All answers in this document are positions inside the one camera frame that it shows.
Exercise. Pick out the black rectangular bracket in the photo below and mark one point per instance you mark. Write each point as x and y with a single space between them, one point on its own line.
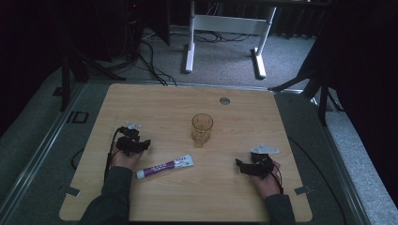
78 117

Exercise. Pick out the black tripod stand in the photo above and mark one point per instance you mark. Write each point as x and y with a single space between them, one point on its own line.
313 84
70 68

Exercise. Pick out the person's left hand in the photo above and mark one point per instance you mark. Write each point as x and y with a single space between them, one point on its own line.
125 159

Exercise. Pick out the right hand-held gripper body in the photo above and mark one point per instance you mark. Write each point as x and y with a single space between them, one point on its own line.
262 160

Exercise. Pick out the white and purple toothpaste tube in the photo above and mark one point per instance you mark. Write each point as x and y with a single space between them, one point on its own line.
165 166

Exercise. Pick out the grey round table grommet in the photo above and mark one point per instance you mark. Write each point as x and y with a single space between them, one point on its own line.
224 101

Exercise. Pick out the grey tape strip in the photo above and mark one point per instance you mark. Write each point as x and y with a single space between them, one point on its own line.
69 191
303 190

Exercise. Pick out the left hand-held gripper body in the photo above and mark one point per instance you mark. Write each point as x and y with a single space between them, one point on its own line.
129 135

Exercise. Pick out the dark computer tower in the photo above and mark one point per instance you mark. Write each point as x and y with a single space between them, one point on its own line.
134 25

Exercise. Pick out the amber glass cup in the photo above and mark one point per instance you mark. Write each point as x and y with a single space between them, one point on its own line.
202 129

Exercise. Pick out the white metal desk frame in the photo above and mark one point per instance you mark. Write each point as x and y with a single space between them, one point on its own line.
225 34

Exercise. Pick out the person's right hand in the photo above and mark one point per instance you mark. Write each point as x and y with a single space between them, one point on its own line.
268 184

